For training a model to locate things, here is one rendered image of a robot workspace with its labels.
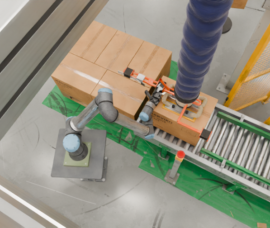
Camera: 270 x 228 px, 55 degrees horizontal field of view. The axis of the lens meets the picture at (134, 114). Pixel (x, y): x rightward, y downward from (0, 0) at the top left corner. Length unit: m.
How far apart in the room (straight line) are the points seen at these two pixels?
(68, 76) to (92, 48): 0.50
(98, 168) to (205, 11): 1.73
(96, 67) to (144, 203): 1.76
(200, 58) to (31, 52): 1.52
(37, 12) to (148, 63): 3.01
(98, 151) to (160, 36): 2.30
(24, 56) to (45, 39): 0.03
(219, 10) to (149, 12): 3.18
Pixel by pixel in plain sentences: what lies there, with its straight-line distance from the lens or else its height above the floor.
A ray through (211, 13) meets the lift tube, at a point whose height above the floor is 2.21.
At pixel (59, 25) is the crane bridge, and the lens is 0.33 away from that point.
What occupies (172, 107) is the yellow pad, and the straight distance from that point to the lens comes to 2.49.
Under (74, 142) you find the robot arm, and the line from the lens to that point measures 2.38.
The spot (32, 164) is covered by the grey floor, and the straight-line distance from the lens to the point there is 3.63.
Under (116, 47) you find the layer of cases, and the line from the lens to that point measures 3.45.
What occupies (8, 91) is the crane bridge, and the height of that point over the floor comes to 2.99.
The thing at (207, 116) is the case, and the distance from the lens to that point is 2.53.
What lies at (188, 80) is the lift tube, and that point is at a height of 1.53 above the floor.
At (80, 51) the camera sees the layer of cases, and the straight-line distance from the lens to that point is 3.50.
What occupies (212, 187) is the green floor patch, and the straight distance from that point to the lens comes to 3.34.
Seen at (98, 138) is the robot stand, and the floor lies 0.75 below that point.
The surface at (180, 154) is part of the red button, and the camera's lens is 2.28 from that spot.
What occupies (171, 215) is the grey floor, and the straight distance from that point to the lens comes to 3.23.
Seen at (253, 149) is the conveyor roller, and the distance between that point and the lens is 2.98.
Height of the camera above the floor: 3.22
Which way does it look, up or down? 66 degrees down
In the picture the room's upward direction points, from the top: 8 degrees counter-clockwise
